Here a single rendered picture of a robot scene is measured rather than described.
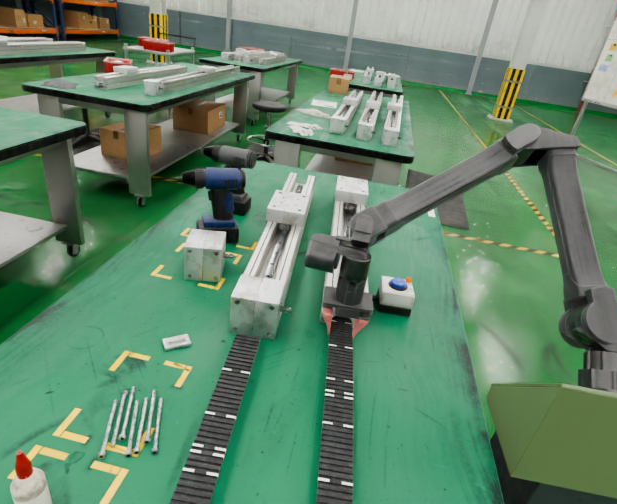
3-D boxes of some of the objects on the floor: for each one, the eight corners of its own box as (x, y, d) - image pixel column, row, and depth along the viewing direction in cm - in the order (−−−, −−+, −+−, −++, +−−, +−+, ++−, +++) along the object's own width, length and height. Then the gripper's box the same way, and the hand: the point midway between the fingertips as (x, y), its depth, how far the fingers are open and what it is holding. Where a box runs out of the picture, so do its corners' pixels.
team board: (541, 165, 623) (601, 14, 531) (570, 168, 633) (634, 20, 541) (622, 206, 494) (721, 16, 402) (657, 208, 504) (761, 23, 412)
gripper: (327, 279, 83) (316, 341, 90) (379, 288, 83) (363, 349, 90) (329, 262, 89) (318, 321, 96) (377, 270, 89) (363, 329, 96)
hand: (341, 332), depth 93 cm, fingers closed on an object, 5 cm apart
